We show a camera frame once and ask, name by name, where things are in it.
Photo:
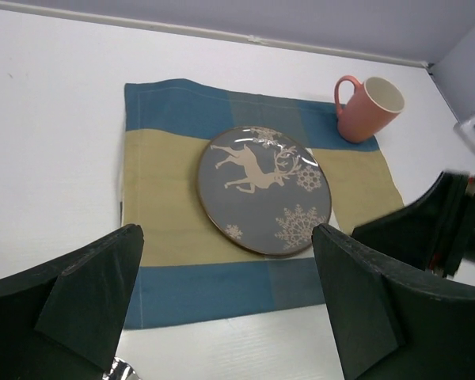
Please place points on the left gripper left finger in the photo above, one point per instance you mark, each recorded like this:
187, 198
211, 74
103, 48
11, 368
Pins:
62, 319

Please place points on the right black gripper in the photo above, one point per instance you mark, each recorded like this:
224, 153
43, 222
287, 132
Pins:
431, 233

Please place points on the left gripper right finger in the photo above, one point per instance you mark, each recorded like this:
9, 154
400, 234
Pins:
391, 320

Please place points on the pink cup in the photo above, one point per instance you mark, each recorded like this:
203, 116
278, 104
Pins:
374, 103

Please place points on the dark patterned plate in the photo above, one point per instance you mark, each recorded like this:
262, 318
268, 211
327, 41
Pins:
263, 190

